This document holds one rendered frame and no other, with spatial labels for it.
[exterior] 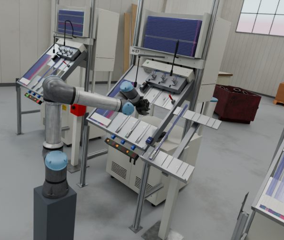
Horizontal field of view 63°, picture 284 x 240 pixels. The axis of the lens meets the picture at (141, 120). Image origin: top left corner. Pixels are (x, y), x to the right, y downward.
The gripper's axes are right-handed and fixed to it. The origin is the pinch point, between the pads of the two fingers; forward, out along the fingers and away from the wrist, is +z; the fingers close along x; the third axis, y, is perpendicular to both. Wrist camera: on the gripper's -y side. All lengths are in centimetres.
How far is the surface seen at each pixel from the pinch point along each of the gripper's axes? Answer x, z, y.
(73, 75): 247, 184, -326
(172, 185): -44, 30, 17
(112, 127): -5.5, 8.5, -32.7
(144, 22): 87, -15, -10
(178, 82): 33.1, 9.1, 19.7
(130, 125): -3.1, 9.7, -17.1
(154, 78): 40.2, 8.3, -1.9
